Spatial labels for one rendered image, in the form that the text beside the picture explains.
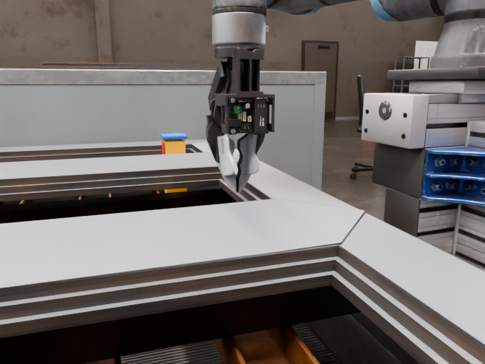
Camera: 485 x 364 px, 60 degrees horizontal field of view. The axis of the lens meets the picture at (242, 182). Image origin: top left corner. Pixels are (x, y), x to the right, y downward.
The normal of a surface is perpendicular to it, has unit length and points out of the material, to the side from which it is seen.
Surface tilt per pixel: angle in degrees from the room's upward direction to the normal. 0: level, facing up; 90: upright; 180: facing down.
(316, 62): 90
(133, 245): 0
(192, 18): 90
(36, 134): 90
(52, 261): 0
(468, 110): 90
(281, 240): 1
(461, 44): 72
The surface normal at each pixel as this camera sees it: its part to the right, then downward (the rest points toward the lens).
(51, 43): 0.35, 0.22
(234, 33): -0.15, 0.23
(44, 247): 0.00, -0.97
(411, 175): -0.94, 0.08
